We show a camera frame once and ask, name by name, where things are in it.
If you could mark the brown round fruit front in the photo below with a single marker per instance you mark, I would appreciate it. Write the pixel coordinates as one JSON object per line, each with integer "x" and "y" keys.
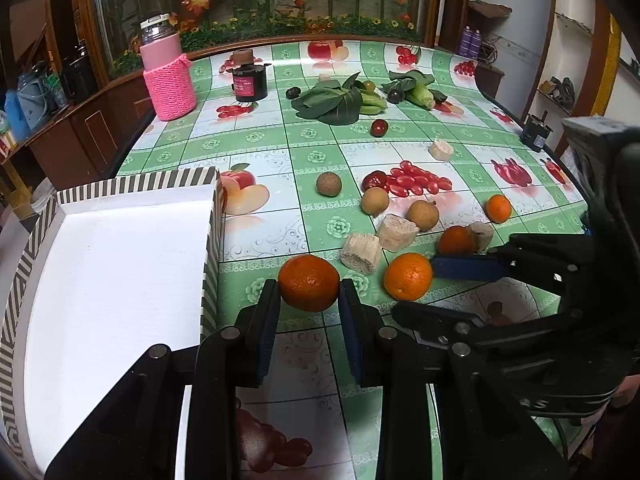
{"x": 423, "y": 214}

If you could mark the black device on table edge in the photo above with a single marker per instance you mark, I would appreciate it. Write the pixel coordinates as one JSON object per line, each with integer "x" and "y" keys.
{"x": 535, "y": 132}

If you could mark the dark avocado left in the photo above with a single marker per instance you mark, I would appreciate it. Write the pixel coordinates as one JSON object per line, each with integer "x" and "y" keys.
{"x": 292, "y": 93}

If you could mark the black jar with red label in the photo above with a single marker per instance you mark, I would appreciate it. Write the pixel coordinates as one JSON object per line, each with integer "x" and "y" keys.
{"x": 249, "y": 76}

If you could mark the corn with green husk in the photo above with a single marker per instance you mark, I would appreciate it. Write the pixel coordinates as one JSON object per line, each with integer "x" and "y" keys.
{"x": 420, "y": 96}

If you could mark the green fruit-print tablecloth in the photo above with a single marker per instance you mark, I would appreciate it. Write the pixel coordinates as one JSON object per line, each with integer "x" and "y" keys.
{"x": 324, "y": 425}

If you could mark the green leafy vegetable bunch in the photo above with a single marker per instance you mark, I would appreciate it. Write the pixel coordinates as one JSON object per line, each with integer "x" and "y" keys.
{"x": 329, "y": 101}

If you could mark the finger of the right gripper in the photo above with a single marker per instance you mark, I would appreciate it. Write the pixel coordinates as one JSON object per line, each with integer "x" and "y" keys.
{"x": 436, "y": 325}
{"x": 468, "y": 268}

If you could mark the blue bag on shelf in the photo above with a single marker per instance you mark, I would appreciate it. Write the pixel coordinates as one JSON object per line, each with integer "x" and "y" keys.
{"x": 27, "y": 106}

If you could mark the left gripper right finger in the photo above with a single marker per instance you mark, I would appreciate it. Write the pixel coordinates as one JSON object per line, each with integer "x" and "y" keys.
{"x": 382, "y": 356}

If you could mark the purple bottles on shelf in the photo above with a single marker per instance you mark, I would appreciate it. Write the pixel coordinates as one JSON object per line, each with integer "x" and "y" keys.
{"x": 470, "y": 43}

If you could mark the brown round fruit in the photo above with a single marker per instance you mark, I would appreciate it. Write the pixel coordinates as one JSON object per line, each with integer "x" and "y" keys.
{"x": 374, "y": 201}
{"x": 423, "y": 214}

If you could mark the dark red apple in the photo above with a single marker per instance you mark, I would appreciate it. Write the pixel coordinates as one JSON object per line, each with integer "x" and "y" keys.
{"x": 376, "y": 179}

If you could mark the green bananas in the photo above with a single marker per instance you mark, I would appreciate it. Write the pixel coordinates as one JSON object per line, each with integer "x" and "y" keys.
{"x": 372, "y": 104}

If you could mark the dark red plum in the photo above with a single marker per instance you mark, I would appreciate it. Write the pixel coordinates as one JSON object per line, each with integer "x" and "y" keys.
{"x": 379, "y": 128}

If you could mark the pink bottle with knit sleeve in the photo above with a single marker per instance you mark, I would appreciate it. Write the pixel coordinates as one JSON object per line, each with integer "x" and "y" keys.
{"x": 166, "y": 69}

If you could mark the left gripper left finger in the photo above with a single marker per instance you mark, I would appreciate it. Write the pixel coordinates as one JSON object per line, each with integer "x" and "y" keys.
{"x": 234, "y": 356}

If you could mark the orange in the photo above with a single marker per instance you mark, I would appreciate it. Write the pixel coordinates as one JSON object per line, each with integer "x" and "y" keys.
{"x": 408, "y": 277}
{"x": 308, "y": 283}
{"x": 498, "y": 209}
{"x": 456, "y": 241}

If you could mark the white box with striped rim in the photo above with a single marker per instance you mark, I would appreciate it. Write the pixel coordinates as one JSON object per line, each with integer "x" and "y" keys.
{"x": 110, "y": 268}

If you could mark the brown round fruit middle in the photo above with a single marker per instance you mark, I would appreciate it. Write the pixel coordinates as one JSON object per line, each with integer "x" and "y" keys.
{"x": 374, "y": 201}

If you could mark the orange behind gripper finger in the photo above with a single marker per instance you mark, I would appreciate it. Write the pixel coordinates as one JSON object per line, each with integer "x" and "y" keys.
{"x": 456, "y": 241}

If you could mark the brown kiwi-like fruit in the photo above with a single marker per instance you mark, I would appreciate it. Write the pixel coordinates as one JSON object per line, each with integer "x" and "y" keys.
{"x": 329, "y": 184}

